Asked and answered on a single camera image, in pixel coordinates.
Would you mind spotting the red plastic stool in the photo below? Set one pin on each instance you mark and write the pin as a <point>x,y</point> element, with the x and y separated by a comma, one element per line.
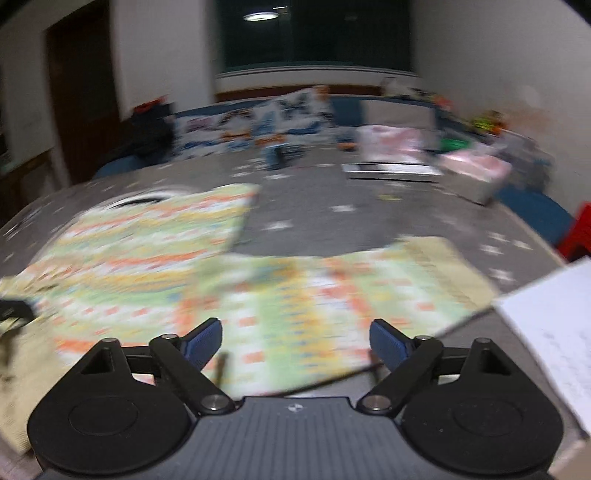
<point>579,235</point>

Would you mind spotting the flat silver box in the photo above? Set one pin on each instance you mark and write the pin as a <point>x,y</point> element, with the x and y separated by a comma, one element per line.
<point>392,170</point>

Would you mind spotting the dark bag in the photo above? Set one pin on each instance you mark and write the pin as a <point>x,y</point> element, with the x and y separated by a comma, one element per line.
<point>150,131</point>

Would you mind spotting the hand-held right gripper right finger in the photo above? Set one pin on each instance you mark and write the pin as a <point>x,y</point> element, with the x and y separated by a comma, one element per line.
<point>387,342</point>

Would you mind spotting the white pink bag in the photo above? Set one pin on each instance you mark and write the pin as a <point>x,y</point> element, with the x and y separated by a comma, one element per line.
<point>390,143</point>

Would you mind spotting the yellow green toy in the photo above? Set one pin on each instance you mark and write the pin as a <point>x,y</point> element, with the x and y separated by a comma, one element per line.
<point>488,122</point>

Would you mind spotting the grey box pink top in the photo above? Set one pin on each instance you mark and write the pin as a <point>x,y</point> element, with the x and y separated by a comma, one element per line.
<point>475,173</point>

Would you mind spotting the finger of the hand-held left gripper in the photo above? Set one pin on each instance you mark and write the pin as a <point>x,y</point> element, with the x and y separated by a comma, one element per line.
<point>16,310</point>

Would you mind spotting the white paper sheet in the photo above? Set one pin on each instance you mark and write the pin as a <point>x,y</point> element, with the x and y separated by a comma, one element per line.
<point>549,323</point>

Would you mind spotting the small blue object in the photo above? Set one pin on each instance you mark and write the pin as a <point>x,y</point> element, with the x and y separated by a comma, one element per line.
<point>281,157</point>

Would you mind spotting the dark wooden door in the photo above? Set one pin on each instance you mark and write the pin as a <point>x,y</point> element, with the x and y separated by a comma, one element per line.
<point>85,101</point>

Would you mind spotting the dark window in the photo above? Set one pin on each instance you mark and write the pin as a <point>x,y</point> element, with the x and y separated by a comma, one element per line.
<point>318,37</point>

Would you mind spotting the green orange patterned garment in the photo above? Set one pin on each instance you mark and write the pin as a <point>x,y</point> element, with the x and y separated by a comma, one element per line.
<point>194,277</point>

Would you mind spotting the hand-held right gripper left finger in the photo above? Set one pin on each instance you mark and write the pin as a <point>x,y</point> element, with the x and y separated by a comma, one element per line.
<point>206,338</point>

